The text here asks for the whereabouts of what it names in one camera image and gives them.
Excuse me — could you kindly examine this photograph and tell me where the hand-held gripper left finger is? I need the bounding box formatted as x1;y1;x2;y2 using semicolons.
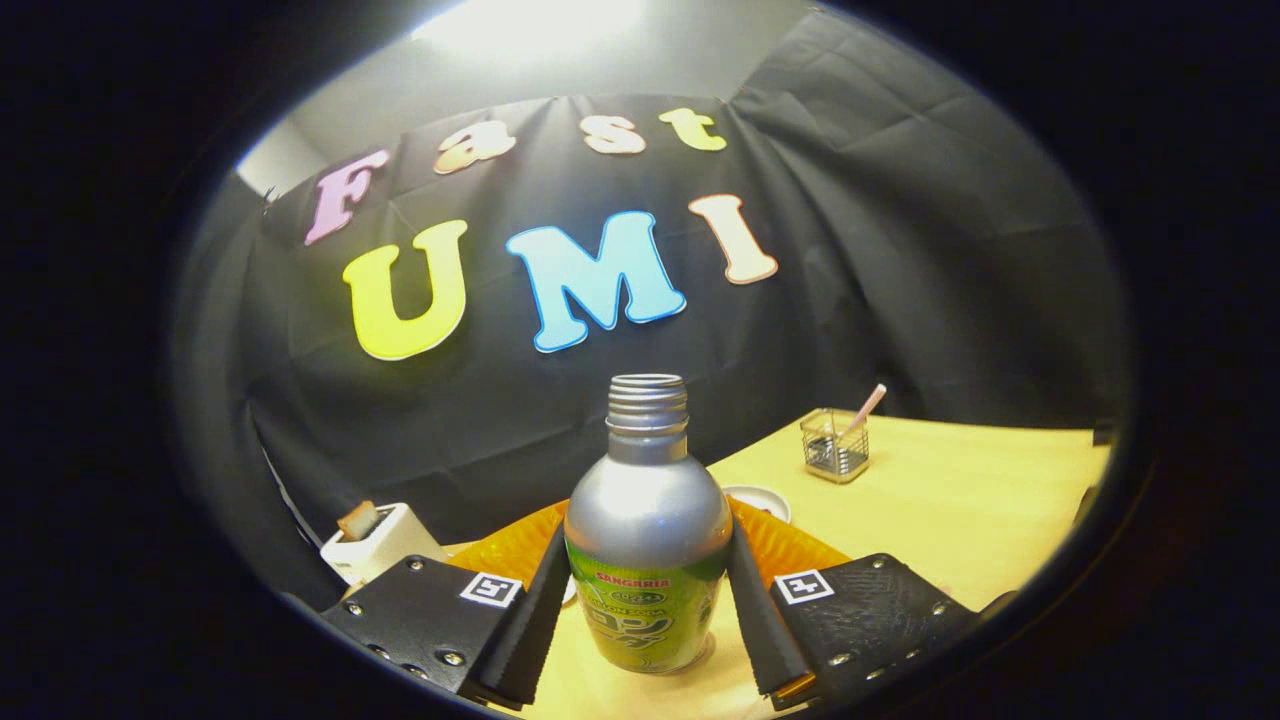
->
318;500;573;713

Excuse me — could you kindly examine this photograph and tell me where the toast slice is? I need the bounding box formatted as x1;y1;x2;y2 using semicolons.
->
337;500;381;542

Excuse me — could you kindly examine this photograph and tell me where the white plate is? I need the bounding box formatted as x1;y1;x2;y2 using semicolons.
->
722;485;792;525

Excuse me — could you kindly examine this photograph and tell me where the wooden table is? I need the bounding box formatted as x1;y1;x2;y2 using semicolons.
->
440;413;1113;720

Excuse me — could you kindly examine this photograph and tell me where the white toaster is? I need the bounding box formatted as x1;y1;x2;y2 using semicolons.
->
320;502;449;586

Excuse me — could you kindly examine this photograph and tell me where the wire mesh straw holder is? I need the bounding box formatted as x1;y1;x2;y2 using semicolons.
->
800;408;871;485

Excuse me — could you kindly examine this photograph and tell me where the silver bottle with green label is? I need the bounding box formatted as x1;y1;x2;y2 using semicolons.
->
563;374;734;676

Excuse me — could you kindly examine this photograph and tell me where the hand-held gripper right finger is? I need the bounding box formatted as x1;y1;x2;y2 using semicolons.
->
726;497;1016;713

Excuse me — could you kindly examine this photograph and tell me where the pink striped straw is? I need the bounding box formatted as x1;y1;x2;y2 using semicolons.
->
840;383;888;441

